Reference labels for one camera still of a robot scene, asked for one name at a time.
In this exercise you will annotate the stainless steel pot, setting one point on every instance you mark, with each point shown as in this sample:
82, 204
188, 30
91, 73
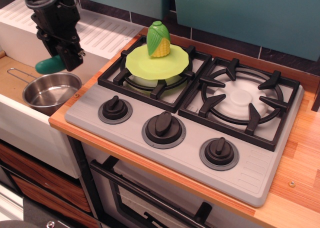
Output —
46, 94

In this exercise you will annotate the black stove knob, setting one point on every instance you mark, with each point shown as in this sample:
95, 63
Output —
115, 111
219, 154
163, 131

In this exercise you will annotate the black left stove knob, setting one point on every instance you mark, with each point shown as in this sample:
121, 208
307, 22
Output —
115, 111

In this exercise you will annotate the grey toy stove top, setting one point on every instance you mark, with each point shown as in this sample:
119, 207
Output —
249, 181

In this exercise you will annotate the green toy cucumber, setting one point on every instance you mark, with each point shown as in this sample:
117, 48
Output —
50, 66

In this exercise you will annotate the wooden drawer fronts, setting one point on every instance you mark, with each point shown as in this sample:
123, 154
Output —
47, 186

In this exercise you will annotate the black middle stove knob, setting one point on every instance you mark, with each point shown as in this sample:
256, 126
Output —
163, 131

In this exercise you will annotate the green yellow toy corncob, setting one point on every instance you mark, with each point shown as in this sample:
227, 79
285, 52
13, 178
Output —
158, 40

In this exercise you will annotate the black burner grate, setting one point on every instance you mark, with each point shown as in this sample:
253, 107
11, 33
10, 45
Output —
167, 94
243, 102

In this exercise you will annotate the white toy sink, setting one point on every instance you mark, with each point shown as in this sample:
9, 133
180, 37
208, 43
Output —
101, 37

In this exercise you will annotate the black right burner grate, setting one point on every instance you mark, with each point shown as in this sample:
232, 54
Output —
243, 102

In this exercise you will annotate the black left burner grate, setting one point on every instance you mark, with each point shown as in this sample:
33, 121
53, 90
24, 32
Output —
167, 94

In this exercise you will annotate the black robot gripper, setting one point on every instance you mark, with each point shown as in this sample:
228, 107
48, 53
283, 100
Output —
56, 23

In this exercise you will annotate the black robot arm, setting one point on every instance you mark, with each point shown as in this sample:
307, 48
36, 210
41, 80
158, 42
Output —
56, 22

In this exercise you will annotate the black right stove knob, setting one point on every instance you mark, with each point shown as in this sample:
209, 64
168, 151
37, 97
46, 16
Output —
219, 154

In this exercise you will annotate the oven door with black handle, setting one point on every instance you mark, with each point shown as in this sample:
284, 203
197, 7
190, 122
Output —
147, 210

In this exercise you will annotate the lime green plastic plate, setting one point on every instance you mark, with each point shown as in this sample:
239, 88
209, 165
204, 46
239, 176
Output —
155, 65

